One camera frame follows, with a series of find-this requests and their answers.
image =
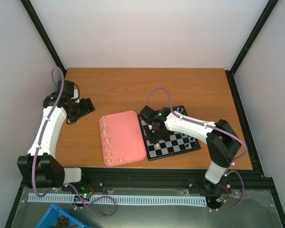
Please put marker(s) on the right controller board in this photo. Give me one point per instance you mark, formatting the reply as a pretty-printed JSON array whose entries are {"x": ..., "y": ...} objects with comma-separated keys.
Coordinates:
[{"x": 224, "y": 196}]

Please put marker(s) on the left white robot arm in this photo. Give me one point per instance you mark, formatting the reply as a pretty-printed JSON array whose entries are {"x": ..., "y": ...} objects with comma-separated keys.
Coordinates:
[{"x": 39, "y": 168}]

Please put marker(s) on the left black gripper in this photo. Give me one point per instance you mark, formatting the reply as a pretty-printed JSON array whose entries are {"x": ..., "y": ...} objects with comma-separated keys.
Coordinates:
[{"x": 87, "y": 108}]

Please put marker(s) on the blue plastic bin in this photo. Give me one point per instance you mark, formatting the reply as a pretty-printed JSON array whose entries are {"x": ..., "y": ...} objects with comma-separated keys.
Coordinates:
[{"x": 56, "y": 217}]

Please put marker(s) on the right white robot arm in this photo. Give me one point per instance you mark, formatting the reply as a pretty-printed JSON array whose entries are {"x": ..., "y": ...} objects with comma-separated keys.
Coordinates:
[{"x": 223, "y": 144}]

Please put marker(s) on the left controller board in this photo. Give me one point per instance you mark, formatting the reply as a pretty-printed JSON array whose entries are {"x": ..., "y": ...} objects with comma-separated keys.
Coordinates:
[{"x": 87, "y": 190}]

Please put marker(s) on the controller board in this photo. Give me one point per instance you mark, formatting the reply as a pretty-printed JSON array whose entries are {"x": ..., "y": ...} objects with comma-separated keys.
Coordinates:
[
  {"x": 87, "y": 190},
  {"x": 224, "y": 196}
]

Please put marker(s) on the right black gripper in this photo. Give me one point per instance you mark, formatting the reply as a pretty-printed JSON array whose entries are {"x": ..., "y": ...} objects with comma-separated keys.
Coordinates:
[{"x": 152, "y": 139}]

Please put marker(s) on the light blue cable duct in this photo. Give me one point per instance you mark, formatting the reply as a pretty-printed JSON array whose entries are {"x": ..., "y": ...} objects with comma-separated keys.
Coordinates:
[{"x": 123, "y": 200}]

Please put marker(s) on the black white chessboard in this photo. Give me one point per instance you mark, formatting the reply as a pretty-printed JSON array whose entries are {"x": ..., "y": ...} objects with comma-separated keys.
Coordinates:
[{"x": 179, "y": 143}]

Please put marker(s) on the pink plastic tray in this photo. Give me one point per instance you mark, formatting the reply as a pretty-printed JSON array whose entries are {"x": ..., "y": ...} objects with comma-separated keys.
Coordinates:
[{"x": 126, "y": 140}]

